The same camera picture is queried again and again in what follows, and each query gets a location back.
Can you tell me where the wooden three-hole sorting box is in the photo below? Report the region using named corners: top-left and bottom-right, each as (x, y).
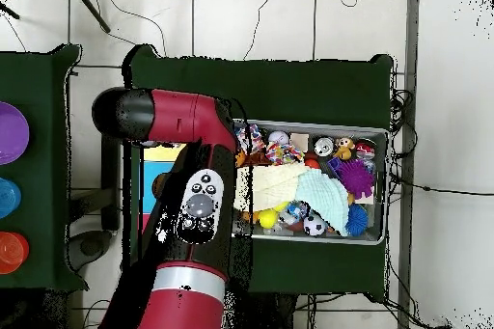
top-left (138, 142), bottom-right (187, 237)

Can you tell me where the silver mesh bin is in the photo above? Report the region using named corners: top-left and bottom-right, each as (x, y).
top-left (231, 117), bottom-right (389, 246)

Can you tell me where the crumpled polka-dot paper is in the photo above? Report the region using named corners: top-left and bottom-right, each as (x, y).
top-left (234, 123), bottom-right (267, 152)
top-left (263, 142), bottom-right (305, 166)

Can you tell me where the cream cloth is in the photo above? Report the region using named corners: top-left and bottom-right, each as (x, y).
top-left (234, 162), bottom-right (310, 212)

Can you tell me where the white toy baseball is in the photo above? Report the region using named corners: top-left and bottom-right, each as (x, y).
top-left (266, 129), bottom-right (290, 147)

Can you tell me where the plain wooden block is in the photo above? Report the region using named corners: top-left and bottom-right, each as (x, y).
top-left (289, 132), bottom-right (310, 153)

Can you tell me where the dark green tablecloth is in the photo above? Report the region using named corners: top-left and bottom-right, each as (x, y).
top-left (123, 44), bottom-right (395, 299)

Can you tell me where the silver drink can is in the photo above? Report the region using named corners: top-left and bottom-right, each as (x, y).
top-left (314, 136), bottom-right (334, 157)

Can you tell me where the mint green cloth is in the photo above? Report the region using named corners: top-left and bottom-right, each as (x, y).
top-left (294, 168), bottom-right (350, 237)

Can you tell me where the brown monkey plush toy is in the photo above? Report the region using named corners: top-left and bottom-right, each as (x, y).
top-left (333, 136), bottom-right (356, 161)

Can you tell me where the purple spiky ball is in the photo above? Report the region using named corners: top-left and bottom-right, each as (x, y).
top-left (335, 158), bottom-right (376, 200)

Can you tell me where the blue fuzzy ball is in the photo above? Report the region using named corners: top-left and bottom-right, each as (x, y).
top-left (345, 203), bottom-right (370, 237)

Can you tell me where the dark green side-table cloth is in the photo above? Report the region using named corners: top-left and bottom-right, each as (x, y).
top-left (0, 44), bottom-right (90, 291)

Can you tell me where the dark tripod leg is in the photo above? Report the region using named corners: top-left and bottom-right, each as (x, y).
top-left (0, 0), bottom-right (20, 20)
top-left (70, 0), bottom-right (112, 34)

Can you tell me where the purple plastic bowl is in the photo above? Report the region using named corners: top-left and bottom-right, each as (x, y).
top-left (0, 100), bottom-right (31, 166)

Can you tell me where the blue plastic bowl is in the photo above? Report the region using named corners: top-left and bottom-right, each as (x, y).
top-left (0, 177), bottom-right (22, 219)

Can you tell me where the orange plastic bowl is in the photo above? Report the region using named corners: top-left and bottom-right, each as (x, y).
top-left (0, 231), bottom-right (31, 275)

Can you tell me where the thin black floor cable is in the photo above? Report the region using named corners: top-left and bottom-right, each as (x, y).
top-left (242, 0), bottom-right (280, 61)

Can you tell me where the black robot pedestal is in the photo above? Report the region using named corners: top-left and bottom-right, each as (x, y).
top-left (227, 291), bottom-right (298, 329)

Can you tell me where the tangled black cable bundle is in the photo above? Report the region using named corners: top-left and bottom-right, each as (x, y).
top-left (387, 87), bottom-right (420, 206)

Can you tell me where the long black floor cable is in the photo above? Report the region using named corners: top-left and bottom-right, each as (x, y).
top-left (389, 174), bottom-right (494, 197)

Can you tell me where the grey floor cable cover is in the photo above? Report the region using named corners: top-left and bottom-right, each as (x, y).
top-left (397, 0), bottom-right (421, 284)

